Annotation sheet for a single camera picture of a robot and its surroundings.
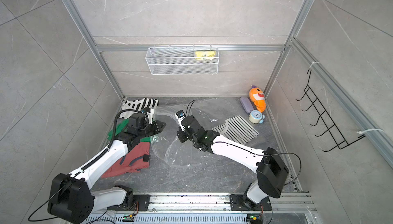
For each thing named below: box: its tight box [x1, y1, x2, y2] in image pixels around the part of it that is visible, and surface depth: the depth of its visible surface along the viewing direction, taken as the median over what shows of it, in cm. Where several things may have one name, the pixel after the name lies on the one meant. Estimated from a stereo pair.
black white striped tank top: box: [121, 97, 160, 112], surface depth 117 cm
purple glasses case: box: [239, 96, 255, 114], surface depth 113 cm
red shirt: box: [101, 141, 151, 178], surface depth 86 cm
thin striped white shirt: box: [211, 115, 260, 145], surface depth 103 cm
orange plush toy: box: [248, 84, 267, 113], surface depth 113 cm
